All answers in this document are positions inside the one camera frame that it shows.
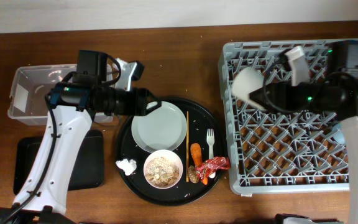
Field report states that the white paper cup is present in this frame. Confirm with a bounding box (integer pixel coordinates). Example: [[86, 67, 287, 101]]
[[231, 67, 264, 108]]

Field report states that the grey round plate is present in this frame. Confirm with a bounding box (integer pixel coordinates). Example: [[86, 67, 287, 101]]
[[131, 101, 187, 153]]

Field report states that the white tissue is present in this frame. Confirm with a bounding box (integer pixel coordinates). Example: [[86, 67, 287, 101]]
[[116, 159, 137, 176]]

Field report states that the light blue cup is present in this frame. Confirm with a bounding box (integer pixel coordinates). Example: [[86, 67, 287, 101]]
[[332, 123, 346, 145]]

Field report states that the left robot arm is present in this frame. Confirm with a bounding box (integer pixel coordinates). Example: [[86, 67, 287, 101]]
[[0, 50, 162, 223]]

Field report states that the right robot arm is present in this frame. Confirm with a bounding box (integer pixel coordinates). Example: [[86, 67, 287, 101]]
[[237, 40, 358, 223]]

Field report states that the grey dishwasher rack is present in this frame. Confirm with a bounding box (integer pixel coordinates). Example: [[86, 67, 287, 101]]
[[218, 39, 351, 195]]

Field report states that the wooden chopstick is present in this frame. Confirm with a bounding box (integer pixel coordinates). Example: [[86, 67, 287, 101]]
[[185, 111, 189, 182]]

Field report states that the round black serving tray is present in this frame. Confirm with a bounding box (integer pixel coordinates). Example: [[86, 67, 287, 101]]
[[116, 97, 227, 206]]

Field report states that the white plastic fork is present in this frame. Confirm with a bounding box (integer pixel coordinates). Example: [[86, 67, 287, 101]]
[[206, 129, 215, 159]]

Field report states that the orange carrot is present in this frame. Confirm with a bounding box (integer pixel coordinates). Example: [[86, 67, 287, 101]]
[[190, 143, 204, 168]]

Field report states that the pink bowl with food scraps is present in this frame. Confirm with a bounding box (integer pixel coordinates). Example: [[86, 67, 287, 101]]
[[144, 149, 183, 189]]

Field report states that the black rectangular tray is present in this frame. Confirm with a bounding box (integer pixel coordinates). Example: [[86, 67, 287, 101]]
[[13, 129, 104, 194]]

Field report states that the red snack wrapper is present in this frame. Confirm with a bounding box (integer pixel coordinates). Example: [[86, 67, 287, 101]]
[[195, 157, 231, 185]]

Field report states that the brown cookie piece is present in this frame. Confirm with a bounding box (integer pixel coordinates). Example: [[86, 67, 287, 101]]
[[188, 165, 199, 184]]

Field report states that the clear plastic bin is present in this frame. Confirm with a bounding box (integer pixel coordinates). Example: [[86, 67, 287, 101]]
[[7, 63, 121, 127]]

